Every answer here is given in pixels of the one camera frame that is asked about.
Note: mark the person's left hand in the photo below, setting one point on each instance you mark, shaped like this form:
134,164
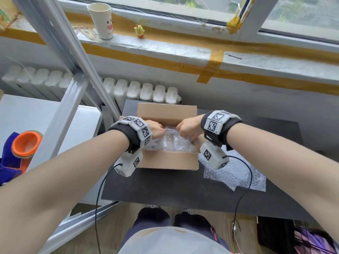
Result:
156,129

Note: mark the paper cup with smiley face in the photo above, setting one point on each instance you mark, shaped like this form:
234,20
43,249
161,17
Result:
102,21

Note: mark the brown cardboard box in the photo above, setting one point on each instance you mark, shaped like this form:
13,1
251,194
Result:
169,111

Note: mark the brown parcel with label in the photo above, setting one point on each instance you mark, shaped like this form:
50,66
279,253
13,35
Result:
1,95

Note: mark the person's left forearm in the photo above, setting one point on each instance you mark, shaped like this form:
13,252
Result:
53,187

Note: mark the thin black nail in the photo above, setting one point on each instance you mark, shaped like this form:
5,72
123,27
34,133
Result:
235,56

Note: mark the person's right forearm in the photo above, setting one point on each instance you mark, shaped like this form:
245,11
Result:
278,156

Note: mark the purple cloth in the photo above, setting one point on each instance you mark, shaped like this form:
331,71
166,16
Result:
312,243

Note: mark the person's right hand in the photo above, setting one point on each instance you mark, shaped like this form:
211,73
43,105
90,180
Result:
192,126

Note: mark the bundle of thin straw sticks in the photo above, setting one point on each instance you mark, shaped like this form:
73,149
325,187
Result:
84,33

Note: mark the white window frame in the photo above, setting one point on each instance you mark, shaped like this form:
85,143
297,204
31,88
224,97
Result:
254,15

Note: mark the white window sill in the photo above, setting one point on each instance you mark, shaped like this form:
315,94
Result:
278,66

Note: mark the white radiator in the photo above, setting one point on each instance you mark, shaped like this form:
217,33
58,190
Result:
132,89

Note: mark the white perforated clog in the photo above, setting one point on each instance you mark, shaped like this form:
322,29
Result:
153,206
187,210

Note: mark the person's dark trousers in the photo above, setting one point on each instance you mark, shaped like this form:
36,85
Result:
190,222

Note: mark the long yellow tape strip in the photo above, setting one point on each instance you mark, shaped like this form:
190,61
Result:
264,81
264,50

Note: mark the clear bubble wrap sheet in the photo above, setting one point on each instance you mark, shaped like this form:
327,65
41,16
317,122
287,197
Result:
172,141
238,174

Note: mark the black wristband with marker tiles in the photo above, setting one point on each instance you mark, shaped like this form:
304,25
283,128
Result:
140,126
217,121

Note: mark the black case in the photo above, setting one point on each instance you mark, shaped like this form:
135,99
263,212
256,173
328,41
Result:
275,235

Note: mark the person's white shirt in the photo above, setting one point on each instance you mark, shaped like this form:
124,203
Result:
172,243

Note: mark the blue orange tape dispenser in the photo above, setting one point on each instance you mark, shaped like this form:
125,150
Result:
26,144

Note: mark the short yellow tape strip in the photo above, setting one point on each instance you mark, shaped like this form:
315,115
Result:
212,66

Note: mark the yellow chick toy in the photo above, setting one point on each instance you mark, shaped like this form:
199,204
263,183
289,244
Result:
139,31

